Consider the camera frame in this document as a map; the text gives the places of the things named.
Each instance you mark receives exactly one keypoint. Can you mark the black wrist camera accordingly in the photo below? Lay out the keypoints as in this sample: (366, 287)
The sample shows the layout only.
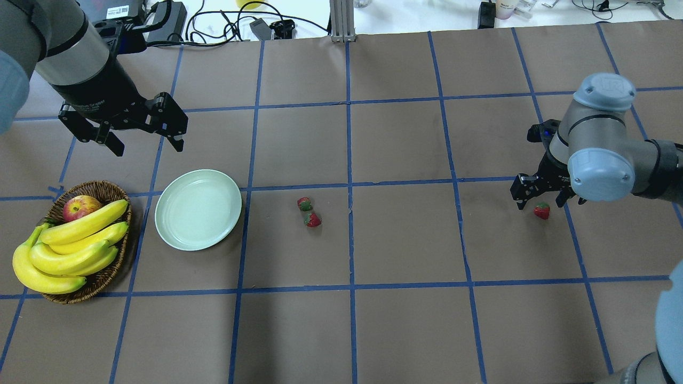
(543, 132)

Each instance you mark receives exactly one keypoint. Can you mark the yellow banana bunch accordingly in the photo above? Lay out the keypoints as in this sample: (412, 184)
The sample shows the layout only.
(55, 259)

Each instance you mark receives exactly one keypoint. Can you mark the black power adapter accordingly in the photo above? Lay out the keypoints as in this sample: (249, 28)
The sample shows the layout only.
(171, 30)

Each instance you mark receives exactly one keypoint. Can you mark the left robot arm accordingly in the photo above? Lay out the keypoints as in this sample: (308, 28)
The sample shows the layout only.
(79, 61)

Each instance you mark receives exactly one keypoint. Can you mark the red apple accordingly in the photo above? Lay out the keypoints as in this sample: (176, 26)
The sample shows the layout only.
(80, 206)

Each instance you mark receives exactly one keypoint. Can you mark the red strawberry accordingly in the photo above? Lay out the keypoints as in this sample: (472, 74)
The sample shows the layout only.
(542, 210)
(311, 219)
(305, 204)

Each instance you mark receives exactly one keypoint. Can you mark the aluminium frame post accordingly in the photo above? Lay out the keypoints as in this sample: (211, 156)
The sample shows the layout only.
(342, 21)

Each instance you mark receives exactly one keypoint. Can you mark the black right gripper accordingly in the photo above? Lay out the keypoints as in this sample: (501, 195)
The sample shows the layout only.
(553, 172)

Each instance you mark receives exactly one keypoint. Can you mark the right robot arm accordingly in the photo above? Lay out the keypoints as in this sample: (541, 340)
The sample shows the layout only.
(589, 155)

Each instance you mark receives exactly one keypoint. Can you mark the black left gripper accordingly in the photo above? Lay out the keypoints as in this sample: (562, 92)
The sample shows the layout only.
(106, 98)

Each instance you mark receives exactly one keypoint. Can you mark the woven wicker basket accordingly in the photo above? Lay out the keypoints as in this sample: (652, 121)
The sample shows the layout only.
(105, 192)

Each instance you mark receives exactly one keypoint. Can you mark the light green plate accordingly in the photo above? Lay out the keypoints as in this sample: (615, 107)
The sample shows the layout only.
(198, 210)

